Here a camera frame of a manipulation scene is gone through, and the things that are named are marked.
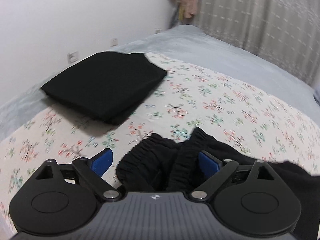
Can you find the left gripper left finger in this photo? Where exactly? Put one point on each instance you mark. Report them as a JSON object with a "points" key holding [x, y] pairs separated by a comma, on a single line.
{"points": [[89, 175]]}

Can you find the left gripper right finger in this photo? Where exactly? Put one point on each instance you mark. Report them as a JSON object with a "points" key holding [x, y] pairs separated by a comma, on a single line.
{"points": [[217, 173]]}

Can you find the black pants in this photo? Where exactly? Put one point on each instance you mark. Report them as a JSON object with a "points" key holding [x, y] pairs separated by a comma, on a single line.
{"points": [[157, 164]]}

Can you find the floral bed sheet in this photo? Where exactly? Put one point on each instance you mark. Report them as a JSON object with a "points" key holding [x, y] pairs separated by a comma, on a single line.
{"points": [[255, 123]]}

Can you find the folded black garment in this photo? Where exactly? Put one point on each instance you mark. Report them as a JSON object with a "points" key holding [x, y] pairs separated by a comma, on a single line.
{"points": [[107, 86]]}

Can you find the grey blue bed blanket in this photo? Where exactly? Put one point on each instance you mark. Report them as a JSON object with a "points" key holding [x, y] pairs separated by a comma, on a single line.
{"points": [[186, 43]]}

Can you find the grey star curtain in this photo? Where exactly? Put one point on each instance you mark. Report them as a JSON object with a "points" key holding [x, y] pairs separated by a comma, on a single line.
{"points": [[283, 32]]}

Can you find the white wall socket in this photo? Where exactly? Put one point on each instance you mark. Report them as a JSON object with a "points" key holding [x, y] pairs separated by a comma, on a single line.
{"points": [[72, 57]]}

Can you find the small white wall switch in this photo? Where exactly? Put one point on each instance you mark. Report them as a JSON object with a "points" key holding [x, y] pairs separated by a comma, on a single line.
{"points": [[114, 42]]}

